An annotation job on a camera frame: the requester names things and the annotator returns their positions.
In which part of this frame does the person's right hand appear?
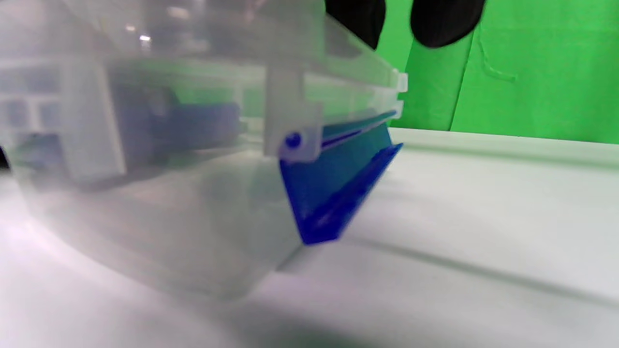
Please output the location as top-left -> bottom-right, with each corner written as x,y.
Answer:
325,0 -> 486,50

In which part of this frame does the clear plastic lid with label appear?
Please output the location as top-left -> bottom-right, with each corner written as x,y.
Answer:
0,0 -> 409,97

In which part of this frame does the clear box with blue clips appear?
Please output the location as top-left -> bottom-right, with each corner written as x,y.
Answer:
0,58 -> 404,301

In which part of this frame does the green backdrop cloth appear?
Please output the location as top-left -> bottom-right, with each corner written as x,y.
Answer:
375,0 -> 619,145

